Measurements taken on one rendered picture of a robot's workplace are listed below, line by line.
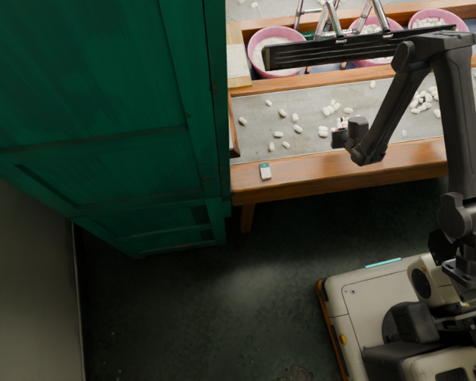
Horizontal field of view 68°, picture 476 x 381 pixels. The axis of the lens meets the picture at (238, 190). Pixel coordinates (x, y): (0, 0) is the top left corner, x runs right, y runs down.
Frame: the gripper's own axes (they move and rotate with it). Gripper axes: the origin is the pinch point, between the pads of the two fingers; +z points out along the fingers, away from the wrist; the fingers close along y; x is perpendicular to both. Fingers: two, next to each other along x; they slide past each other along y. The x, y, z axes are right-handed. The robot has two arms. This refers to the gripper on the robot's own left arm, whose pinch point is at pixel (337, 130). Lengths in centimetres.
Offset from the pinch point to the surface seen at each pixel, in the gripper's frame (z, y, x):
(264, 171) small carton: -6.6, 29.3, 9.6
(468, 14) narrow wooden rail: 51, -82, -30
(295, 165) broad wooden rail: -4.3, 17.3, 10.2
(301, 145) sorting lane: 4.3, 12.3, 6.1
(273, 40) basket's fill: 45, 14, -28
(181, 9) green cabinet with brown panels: -67, 49, -46
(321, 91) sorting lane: 22.3, -1.2, -9.5
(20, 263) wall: -8, 125, 34
